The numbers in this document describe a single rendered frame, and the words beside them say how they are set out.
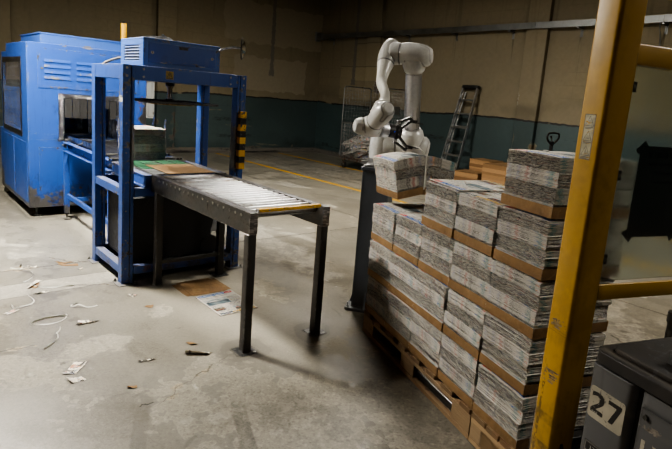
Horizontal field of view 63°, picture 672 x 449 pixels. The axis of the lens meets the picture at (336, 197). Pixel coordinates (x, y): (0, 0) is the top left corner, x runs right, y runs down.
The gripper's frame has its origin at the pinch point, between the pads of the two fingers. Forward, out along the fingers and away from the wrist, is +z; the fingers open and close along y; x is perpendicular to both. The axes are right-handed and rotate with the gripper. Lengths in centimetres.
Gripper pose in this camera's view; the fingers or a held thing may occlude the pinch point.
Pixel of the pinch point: (418, 135)
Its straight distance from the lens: 326.4
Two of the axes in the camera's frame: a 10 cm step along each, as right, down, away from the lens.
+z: 9.2, 1.0, 3.7
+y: -1.6, 9.7, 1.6
